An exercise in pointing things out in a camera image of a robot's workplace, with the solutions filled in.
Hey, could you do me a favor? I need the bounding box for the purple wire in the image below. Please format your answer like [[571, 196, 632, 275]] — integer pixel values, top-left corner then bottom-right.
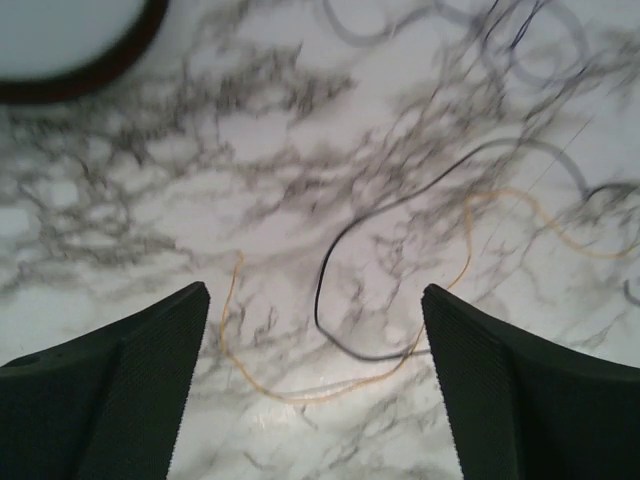
[[322, 0, 601, 91]]

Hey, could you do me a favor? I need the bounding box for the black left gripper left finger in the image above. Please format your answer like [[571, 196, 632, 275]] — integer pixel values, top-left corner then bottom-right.
[[1, 282, 209, 480]]

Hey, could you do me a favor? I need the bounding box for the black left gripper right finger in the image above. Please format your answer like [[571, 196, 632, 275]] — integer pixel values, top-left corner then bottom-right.
[[422, 284, 639, 480]]

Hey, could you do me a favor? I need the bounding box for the yellow wire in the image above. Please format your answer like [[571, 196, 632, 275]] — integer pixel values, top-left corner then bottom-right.
[[219, 188, 640, 405]]

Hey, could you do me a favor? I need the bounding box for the round brown-rimmed white dish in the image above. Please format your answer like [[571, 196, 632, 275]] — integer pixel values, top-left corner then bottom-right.
[[1, 1, 169, 105]]

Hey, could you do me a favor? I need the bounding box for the black wire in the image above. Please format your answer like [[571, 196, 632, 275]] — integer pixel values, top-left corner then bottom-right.
[[313, 137, 640, 362]]

